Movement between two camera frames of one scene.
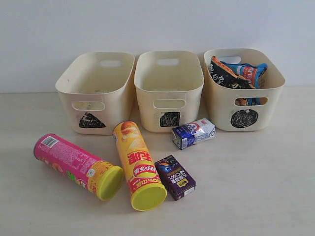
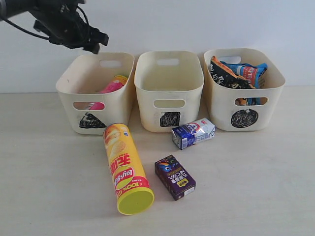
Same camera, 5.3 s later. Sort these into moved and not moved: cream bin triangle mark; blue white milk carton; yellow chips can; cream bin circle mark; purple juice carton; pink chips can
Moved: pink chips can; yellow chips can
Not moved: purple juice carton; cream bin triangle mark; cream bin circle mark; blue white milk carton
